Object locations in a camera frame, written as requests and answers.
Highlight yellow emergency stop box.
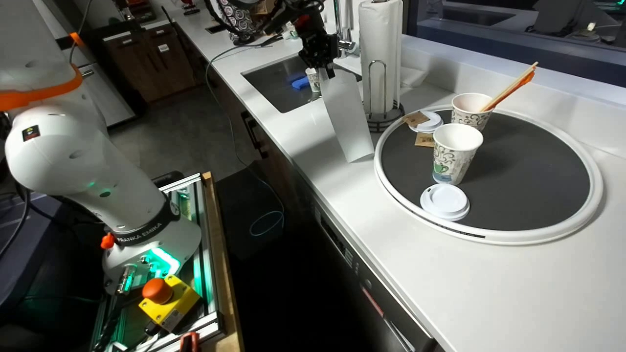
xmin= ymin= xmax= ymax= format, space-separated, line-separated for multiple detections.
xmin=139 ymin=276 xmax=199 ymax=333

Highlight black wire towel holder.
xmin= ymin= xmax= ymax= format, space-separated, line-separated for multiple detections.
xmin=362 ymin=61 xmax=405 ymax=133

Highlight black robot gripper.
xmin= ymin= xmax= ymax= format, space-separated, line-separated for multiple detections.
xmin=293 ymin=8 xmax=338 ymax=81

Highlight wooden cabinet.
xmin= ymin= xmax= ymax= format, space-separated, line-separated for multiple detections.
xmin=101 ymin=24 xmax=197 ymax=104

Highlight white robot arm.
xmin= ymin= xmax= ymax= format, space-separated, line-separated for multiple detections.
xmin=2 ymin=0 xmax=201 ymax=278

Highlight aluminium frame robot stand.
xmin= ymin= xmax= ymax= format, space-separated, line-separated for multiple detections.
xmin=92 ymin=172 xmax=242 ymax=352

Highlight brown sugar packets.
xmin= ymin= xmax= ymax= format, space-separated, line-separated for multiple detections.
xmin=405 ymin=110 xmax=442 ymax=147

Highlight stainless steel sink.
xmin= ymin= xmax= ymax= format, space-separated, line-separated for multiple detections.
xmin=242 ymin=57 xmax=319 ymax=114

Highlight round black white tray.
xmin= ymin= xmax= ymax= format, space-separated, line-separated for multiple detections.
xmin=373 ymin=112 xmax=604 ymax=245

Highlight torn paper towel sheet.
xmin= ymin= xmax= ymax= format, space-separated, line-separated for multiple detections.
xmin=320 ymin=69 xmax=373 ymax=163

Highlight white paper towel roll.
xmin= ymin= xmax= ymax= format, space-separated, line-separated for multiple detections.
xmin=358 ymin=0 xmax=403 ymax=88

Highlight paper cup with sticks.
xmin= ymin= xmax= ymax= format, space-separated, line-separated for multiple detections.
xmin=452 ymin=92 xmax=491 ymax=129

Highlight white plastic cup lid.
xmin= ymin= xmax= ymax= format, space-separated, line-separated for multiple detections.
xmin=420 ymin=184 xmax=469 ymax=221

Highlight printed paper coffee cup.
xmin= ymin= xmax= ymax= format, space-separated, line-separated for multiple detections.
xmin=432 ymin=124 xmax=483 ymax=186

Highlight chrome kitchen faucet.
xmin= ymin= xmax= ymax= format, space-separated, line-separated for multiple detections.
xmin=332 ymin=0 xmax=356 ymax=55

